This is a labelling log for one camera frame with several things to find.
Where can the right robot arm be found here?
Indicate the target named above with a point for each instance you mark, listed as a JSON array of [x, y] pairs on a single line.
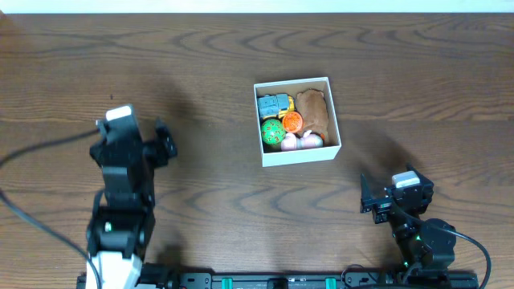
[[425, 245]]

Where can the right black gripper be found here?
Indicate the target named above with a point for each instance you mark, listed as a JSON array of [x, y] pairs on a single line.
[[384, 205]]

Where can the brown plush toy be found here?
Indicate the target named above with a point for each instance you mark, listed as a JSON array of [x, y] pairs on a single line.
[[311, 105]]

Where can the pink white pig toy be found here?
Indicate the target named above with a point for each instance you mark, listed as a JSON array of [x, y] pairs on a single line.
[[308, 141]]

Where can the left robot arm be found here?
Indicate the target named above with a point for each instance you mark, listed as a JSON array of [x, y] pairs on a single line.
[[122, 215]]

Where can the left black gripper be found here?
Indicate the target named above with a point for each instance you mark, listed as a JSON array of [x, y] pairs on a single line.
[[121, 146]]

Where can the orange ball toy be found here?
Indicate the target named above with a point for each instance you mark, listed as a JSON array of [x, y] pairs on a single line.
[[292, 122]]

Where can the grey yellow toy truck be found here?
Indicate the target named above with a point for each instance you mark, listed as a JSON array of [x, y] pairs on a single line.
[[275, 106]]

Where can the white cardboard box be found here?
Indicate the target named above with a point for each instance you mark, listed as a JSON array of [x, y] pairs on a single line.
[[271, 157]]

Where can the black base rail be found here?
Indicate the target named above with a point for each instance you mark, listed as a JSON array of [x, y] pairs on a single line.
[[355, 278]]

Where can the green numbered ball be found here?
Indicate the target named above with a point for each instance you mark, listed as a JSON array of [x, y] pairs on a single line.
[[272, 132]]

